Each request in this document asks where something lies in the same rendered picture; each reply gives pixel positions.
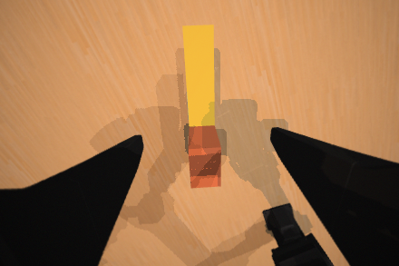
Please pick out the yellow bar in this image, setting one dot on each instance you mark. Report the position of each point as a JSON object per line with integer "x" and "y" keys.
{"x": 204, "y": 147}

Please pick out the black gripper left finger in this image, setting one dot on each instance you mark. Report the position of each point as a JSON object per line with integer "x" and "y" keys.
{"x": 67, "y": 219}

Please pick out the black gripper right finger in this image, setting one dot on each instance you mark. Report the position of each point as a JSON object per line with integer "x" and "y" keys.
{"x": 354, "y": 195}

